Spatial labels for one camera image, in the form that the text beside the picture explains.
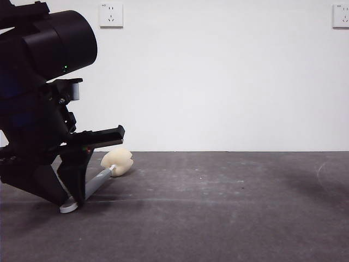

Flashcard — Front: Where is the grey-handled sponge cup brush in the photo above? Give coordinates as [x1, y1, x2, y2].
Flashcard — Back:
[51, 148, 134, 214]

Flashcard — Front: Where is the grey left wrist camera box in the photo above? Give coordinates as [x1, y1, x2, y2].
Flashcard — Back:
[67, 78, 83, 102]

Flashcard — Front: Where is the white wall socket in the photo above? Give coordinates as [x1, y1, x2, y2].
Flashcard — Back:
[99, 3, 124, 28]
[332, 4, 349, 29]

